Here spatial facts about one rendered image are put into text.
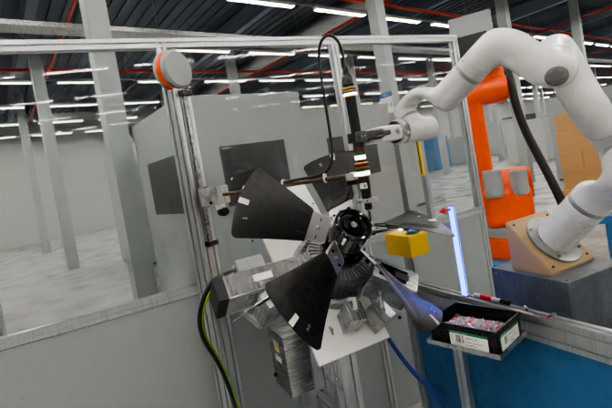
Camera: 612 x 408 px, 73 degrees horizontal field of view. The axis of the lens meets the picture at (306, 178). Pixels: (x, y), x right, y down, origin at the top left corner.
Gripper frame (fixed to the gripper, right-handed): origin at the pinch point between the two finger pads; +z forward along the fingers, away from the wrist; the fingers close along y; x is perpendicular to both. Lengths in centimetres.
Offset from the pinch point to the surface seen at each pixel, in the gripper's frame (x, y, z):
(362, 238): -29.7, -8.9, 9.8
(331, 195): -17.4, 11.6, 6.1
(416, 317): -50, -24, 7
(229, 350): -75, 57, 38
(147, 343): -67, 71, 67
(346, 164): -8.0, 12.9, -2.8
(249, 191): -11.4, 11.5, 34.1
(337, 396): -81, 8, 17
